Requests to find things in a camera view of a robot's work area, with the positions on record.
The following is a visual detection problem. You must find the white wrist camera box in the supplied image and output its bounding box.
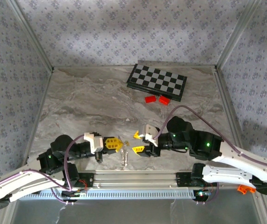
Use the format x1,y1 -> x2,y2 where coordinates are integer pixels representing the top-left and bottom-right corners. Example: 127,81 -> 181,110
83,132 -> 104,154
139,124 -> 160,147

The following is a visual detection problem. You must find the orange plastic clamp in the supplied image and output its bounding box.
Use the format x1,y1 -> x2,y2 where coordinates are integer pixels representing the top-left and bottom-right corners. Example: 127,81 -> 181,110
237,184 -> 256,194

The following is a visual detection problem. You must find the aluminium side rail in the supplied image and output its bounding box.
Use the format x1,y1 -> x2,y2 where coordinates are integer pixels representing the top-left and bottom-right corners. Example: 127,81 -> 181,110
20,69 -> 55,172
213,66 -> 267,224

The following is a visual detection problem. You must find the small circuit board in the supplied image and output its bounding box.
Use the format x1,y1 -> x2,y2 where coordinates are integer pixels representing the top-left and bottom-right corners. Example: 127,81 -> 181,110
61,190 -> 88,199
194,189 -> 212,199

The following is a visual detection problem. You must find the red smooth toy brick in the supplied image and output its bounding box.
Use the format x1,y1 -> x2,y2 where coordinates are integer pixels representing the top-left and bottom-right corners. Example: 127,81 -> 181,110
158,95 -> 171,106

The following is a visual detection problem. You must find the aluminium mounting beam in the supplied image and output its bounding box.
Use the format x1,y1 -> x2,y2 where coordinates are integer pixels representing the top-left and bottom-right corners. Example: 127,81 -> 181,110
78,170 -> 194,189

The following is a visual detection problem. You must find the grey metal sheet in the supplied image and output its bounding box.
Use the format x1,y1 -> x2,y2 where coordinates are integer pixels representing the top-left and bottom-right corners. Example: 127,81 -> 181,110
9,198 -> 264,224

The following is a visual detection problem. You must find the aluminium back rail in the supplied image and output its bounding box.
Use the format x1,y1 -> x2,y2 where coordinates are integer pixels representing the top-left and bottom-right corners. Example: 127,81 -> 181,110
53,62 -> 218,70

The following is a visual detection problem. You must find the aluminium frame post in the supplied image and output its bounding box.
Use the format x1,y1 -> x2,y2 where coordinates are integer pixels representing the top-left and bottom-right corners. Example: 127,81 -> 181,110
7,0 -> 55,71
213,0 -> 264,70

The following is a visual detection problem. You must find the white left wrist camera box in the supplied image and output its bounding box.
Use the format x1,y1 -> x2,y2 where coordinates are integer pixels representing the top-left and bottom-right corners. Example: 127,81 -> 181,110
83,132 -> 104,154

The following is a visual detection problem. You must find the grey slotted cable duct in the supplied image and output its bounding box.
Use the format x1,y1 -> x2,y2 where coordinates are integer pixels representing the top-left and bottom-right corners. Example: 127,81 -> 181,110
23,188 -> 202,200

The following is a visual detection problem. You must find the silver key bunch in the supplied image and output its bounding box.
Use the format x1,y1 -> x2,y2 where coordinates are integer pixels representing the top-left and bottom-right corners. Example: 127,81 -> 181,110
118,135 -> 130,167

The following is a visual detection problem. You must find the black grey folding chessboard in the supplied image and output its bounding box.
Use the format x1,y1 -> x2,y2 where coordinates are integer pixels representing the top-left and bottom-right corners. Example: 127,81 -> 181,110
126,63 -> 187,102

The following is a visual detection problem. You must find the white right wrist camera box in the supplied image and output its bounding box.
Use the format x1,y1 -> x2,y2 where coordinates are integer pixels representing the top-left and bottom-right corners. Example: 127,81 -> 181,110
139,124 -> 160,147

